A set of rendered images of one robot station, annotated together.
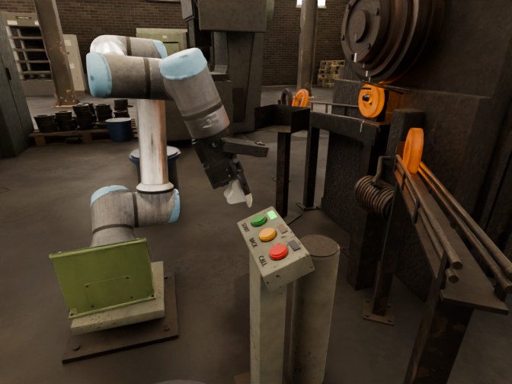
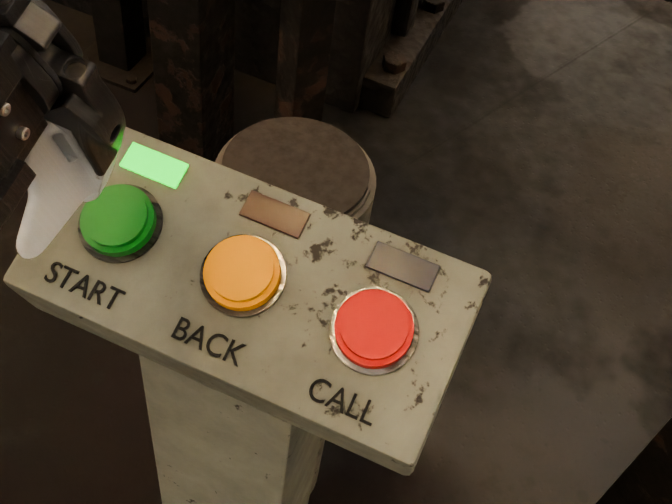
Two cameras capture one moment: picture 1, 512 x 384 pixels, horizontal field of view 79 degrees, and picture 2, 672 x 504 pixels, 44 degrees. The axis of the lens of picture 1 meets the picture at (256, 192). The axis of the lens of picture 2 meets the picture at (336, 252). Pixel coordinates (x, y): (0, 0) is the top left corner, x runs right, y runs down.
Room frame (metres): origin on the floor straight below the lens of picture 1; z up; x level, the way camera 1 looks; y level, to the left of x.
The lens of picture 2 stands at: (0.46, 0.16, 0.95)
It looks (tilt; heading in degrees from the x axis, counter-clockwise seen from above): 51 degrees down; 303
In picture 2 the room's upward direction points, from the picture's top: 9 degrees clockwise
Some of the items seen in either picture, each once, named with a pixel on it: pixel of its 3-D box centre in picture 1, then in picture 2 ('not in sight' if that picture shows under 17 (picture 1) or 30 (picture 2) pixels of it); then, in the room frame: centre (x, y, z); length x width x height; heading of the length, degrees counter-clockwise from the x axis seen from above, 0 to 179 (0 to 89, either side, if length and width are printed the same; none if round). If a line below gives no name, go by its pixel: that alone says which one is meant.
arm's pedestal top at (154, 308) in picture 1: (123, 292); not in sight; (1.01, 0.55, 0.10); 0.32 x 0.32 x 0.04; 16
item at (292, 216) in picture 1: (280, 165); not in sight; (1.88, -0.16, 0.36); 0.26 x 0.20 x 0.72; 51
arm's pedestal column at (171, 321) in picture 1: (126, 304); not in sight; (1.01, 0.55, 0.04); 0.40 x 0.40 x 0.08; 16
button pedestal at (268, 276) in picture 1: (266, 325); (238, 495); (0.64, -0.03, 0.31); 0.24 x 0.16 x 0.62; 16
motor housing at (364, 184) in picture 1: (372, 240); (218, 15); (1.15, -0.51, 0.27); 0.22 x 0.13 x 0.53; 16
